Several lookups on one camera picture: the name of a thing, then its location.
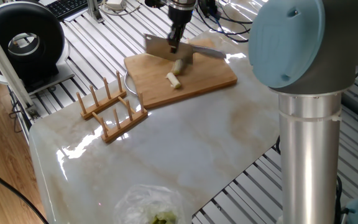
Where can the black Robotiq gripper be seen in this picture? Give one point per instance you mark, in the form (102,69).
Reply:
(180,15)

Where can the steel cleaver knife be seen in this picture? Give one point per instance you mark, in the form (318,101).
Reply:
(157,46)

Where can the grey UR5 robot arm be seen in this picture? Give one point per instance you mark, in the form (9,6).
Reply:
(309,171)

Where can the white scallion stalk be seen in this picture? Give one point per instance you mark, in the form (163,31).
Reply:
(176,67)

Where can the small black round object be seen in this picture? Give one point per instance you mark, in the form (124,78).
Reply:
(154,3)

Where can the short cut scallion piece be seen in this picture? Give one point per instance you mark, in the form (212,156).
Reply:
(174,81)

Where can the wooden cutting board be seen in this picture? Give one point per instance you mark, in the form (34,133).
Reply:
(207,74)

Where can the white power adapter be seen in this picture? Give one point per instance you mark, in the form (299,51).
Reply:
(115,4)

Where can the wooden peg rack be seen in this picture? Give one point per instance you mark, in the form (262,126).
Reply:
(117,130)

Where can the black computer keyboard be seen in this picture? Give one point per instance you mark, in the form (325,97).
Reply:
(67,7)

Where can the marble pattern table sheet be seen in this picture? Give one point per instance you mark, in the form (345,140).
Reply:
(182,155)

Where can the black round blower fan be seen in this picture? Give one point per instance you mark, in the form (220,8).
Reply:
(45,34)

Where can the clear plastic bag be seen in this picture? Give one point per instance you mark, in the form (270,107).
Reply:
(141,199)

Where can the green vegetable scraps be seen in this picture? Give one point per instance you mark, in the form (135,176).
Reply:
(163,217)

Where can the short aluminium post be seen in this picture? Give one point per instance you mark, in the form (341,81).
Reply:
(94,11)

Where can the aluminium frame beam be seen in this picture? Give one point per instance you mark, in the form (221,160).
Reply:
(5,68)

